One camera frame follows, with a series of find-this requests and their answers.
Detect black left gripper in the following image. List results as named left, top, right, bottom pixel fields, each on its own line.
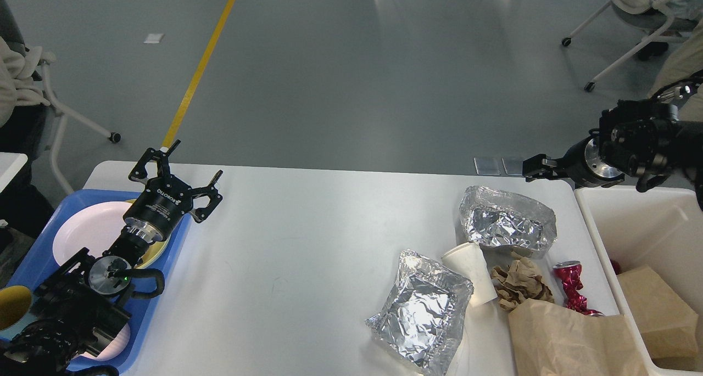
left=122, top=140, right=224, bottom=242

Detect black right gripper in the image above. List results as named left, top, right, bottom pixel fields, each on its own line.
left=522, top=137, right=625, bottom=188

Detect small foil ball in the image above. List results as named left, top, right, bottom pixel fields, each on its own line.
left=459, top=186, right=557, bottom=259

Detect pink plate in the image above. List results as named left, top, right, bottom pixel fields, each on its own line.
left=52, top=201, right=132, bottom=265

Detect pink ribbed mug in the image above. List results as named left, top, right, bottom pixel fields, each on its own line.
left=80, top=324, right=131, bottom=362

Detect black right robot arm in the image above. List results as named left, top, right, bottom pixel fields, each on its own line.
left=522, top=71, right=702, bottom=205

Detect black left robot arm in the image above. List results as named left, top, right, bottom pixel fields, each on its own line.
left=2, top=141, right=222, bottom=375

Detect yellow plate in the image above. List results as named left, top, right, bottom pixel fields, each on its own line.
left=124, top=198, right=172, bottom=270

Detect crushed red can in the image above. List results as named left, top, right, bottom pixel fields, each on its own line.
left=553, top=260, right=605, bottom=317

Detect crumpled brown paper ball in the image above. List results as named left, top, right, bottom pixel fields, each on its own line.
left=489, top=253, right=555, bottom=312

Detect white paper cup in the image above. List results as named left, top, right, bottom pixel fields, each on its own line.
left=441, top=243, right=497, bottom=307

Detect white plastic bin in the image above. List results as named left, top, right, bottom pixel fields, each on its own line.
left=574, top=186, right=702, bottom=375

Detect brown paper bag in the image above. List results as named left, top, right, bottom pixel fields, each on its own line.
left=508, top=299, right=648, bottom=375

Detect person in cream sweater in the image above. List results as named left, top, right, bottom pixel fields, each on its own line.
left=1, top=0, right=54, bottom=239

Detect person in beige trousers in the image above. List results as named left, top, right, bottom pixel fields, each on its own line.
left=647, top=20, right=702, bottom=122

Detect teal mug yellow inside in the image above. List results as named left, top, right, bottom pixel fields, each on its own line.
left=1, top=285, right=36, bottom=341

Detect white rolling office chair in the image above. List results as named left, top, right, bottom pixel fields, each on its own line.
left=561, top=0, right=701, bottom=92

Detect large crumpled foil sheet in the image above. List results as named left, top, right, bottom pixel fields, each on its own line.
left=365, top=249, right=474, bottom=375

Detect brown bag inside bin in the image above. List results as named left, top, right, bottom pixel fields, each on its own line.
left=617, top=265, right=700, bottom=371

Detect white chair frame left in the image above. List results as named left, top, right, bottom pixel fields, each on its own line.
left=25, top=46, right=121, bottom=195

